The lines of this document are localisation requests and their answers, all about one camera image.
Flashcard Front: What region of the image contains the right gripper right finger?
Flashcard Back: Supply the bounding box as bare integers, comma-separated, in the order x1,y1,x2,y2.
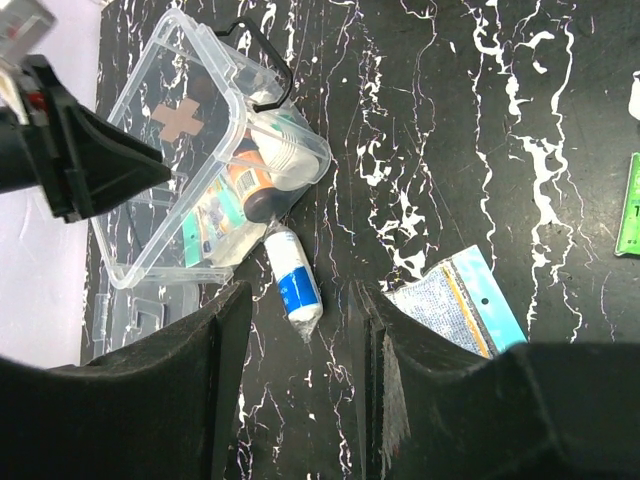
348,282,639,479

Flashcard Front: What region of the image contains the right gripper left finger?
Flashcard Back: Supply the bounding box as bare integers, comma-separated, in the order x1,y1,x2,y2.
1,281,252,479

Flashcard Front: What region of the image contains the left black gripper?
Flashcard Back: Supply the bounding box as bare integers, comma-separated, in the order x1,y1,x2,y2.
1,55,171,223

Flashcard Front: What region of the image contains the clear plastic medicine box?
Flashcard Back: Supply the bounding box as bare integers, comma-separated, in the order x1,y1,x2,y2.
92,8,331,289

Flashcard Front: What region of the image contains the brown bottle orange cap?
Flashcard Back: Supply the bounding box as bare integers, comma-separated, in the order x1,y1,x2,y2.
227,138,276,223

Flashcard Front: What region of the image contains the white medicine bottle green label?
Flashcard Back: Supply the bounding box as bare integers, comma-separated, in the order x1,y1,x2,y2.
250,110,319,191

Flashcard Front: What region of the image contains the teal bandage packet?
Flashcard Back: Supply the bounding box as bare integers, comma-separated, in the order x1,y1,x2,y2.
182,177,239,267

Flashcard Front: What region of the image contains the white gauze pad packet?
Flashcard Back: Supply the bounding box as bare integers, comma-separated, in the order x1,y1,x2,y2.
205,222,267,267

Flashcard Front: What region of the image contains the clear plastic box lid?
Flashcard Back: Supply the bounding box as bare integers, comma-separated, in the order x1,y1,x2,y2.
91,284,200,359

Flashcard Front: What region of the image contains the blue header plastic packet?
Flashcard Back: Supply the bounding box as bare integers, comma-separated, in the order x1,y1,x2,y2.
385,245,527,359

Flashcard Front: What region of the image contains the blue white bandage roll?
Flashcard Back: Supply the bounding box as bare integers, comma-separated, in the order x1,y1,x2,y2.
264,222,324,344

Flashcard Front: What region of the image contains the small green box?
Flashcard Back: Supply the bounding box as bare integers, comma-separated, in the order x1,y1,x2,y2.
614,152,640,256

